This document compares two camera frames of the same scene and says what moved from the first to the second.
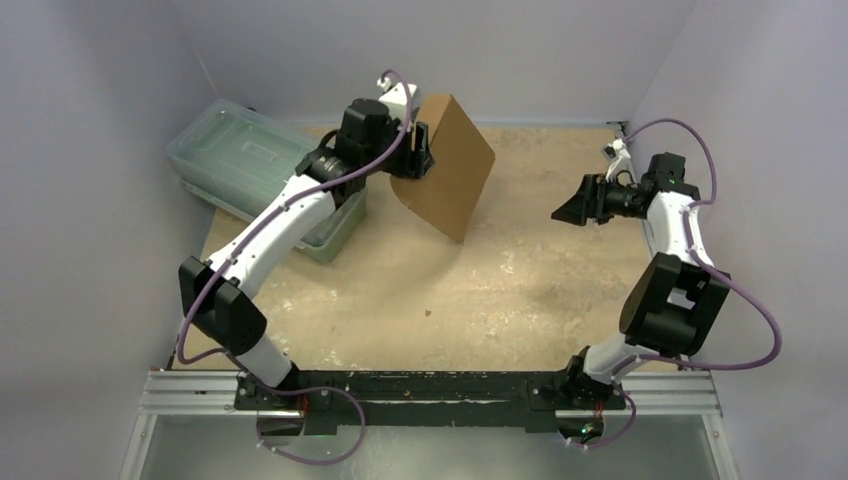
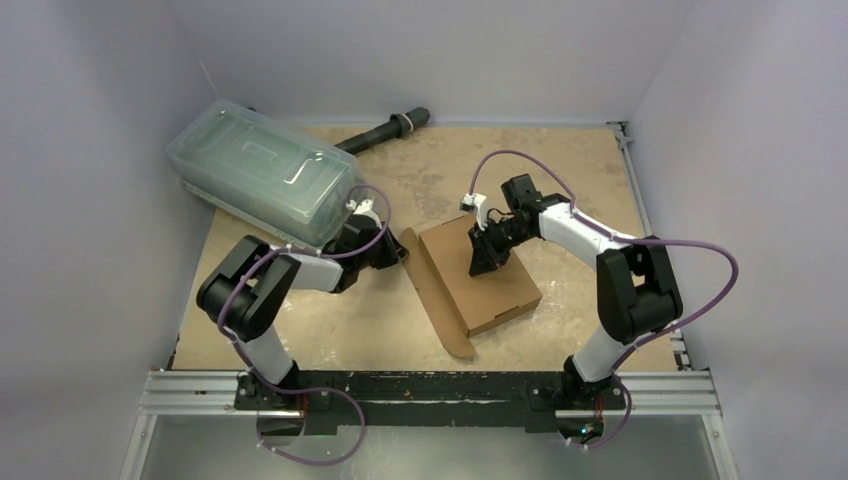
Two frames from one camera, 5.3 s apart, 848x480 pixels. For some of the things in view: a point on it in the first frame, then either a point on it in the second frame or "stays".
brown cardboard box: [449, 194] → [459, 304]
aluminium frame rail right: [672, 393] stays
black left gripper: [417, 159] → [394, 251]
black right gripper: [593, 199] → [490, 240]
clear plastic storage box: [235, 160] stays
